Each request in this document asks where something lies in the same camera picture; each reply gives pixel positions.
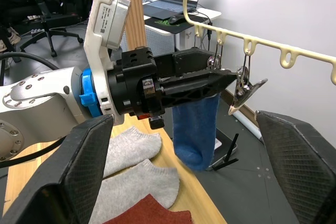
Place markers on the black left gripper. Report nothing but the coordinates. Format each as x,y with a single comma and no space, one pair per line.
131,82

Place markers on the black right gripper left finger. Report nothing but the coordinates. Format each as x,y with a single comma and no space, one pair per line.
65,171

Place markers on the black mouse pad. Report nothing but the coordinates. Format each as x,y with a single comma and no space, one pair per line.
162,23

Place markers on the light gray ankle sock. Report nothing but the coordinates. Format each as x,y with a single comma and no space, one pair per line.
131,148
141,187

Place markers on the blue fuzzy sock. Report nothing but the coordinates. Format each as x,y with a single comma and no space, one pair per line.
195,134

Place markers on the cream plastic clip hanger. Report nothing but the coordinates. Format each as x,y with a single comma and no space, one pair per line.
265,41

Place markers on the black computer mouse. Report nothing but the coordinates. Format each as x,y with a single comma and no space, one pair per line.
176,19

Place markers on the wooden post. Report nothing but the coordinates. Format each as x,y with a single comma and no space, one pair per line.
132,11

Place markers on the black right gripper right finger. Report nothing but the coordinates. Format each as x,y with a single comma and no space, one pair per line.
302,161

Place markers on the white desk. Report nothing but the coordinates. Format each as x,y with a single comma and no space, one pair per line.
181,37

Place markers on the white tube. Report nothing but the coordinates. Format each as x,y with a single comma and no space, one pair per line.
248,125

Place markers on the white perforated panel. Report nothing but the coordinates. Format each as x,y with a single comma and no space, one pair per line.
160,41

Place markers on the flat white device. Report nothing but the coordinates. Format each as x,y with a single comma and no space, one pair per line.
223,145

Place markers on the black antenna stand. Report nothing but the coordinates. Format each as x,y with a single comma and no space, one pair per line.
229,153

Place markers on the black office chair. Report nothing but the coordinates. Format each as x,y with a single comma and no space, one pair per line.
42,11

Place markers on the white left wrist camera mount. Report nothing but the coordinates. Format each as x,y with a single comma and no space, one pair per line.
105,24

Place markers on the rust red sock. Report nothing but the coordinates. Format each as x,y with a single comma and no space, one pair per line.
152,213

